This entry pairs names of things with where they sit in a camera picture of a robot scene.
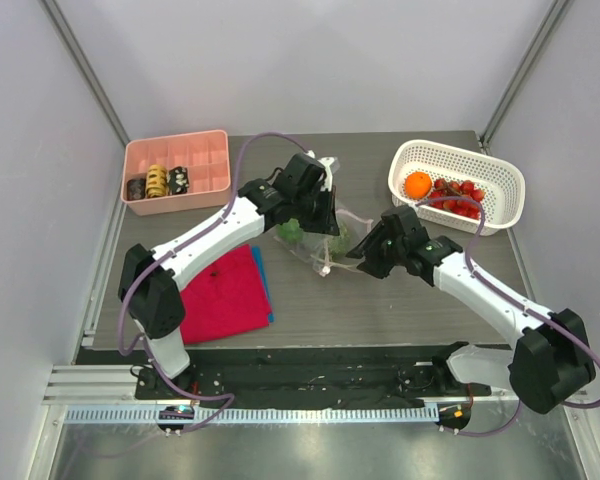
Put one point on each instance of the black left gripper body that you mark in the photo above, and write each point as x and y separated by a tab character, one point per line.
316	212

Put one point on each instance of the green fake lettuce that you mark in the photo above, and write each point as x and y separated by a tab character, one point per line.
290	232

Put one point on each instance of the red folded cloth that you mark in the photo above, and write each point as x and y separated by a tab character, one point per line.
216	300

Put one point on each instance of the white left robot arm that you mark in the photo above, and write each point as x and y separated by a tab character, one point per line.
152	279

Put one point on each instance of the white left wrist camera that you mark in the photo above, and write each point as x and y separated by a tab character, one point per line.
330	165

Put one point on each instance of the orange fake orange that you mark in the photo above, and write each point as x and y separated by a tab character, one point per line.
417	185

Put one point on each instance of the pink compartment tray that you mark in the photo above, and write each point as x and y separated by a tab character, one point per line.
205	155

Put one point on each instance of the yellow spiral item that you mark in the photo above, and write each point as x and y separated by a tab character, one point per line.
156	182

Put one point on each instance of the green netted fake melon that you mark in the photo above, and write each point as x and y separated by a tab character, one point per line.
338	246

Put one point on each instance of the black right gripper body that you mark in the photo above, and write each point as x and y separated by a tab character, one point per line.
380	248

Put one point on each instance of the white perforated plastic basket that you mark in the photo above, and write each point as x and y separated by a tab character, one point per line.
499	185

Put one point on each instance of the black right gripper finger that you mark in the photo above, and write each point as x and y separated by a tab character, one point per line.
368	266
371	244

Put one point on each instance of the clear zip top bag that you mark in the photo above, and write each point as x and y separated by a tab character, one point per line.
311	249

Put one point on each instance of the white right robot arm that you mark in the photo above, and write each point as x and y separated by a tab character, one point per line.
546	361

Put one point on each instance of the blue folded cloth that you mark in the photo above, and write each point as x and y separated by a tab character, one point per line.
259	303

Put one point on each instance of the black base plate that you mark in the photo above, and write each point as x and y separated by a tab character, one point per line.
343	378

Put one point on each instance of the red yellow lychee bunch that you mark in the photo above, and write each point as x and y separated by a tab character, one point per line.
458	198

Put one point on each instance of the black white patterned item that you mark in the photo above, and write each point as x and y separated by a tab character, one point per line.
178	180

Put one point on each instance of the dark brown round item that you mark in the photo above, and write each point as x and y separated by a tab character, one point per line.
135	189

